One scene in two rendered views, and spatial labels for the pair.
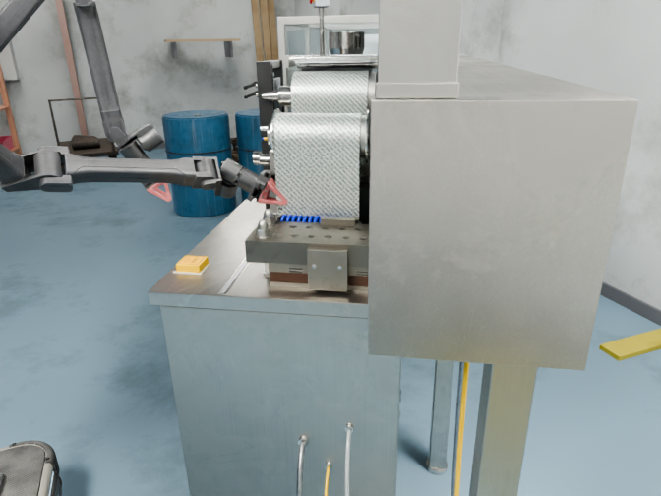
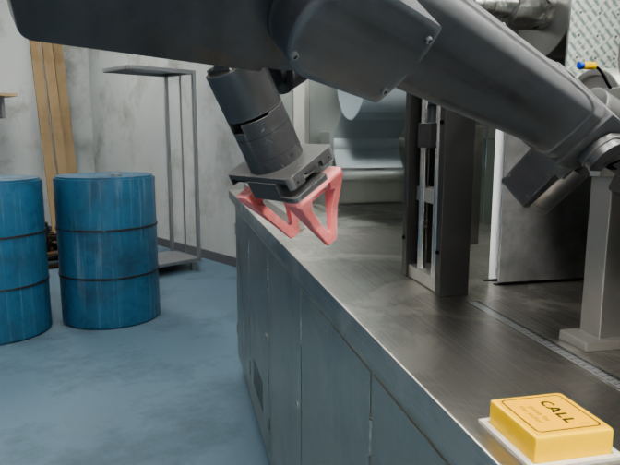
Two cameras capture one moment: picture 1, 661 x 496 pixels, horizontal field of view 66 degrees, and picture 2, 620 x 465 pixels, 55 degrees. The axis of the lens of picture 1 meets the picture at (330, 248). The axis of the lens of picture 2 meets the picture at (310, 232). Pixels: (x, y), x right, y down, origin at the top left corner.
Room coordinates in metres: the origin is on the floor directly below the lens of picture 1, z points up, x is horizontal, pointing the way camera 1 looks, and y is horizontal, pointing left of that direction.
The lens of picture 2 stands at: (0.99, 0.75, 1.15)
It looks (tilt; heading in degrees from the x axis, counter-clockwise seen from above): 9 degrees down; 338
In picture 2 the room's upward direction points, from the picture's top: straight up
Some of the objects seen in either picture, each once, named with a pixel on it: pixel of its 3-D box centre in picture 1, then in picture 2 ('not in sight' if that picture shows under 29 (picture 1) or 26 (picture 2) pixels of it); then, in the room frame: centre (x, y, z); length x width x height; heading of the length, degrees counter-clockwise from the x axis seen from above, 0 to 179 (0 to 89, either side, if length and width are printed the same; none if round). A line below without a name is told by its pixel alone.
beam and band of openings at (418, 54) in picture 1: (416, 23); not in sight; (2.05, -0.33, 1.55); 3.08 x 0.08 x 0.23; 171
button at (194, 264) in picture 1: (192, 264); (548, 425); (1.35, 0.40, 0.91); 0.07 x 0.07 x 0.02; 81
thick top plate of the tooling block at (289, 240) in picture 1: (327, 243); not in sight; (1.27, 0.01, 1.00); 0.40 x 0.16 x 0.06; 81
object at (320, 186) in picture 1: (317, 189); not in sight; (1.39, 0.03, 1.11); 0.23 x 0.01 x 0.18; 81
